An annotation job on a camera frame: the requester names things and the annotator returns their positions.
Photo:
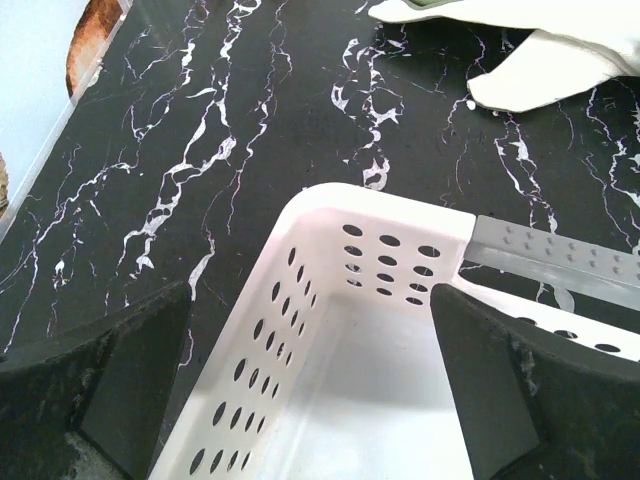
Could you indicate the white glove green trim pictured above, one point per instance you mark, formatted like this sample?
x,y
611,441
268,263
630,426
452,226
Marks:
x,y
572,47

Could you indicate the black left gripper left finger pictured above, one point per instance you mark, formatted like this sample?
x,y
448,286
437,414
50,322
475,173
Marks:
x,y
90,402

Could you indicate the white perforated storage basket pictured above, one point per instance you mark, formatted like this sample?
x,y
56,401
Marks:
x,y
329,366

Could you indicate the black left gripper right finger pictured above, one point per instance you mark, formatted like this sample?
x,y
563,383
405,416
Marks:
x,y
533,404

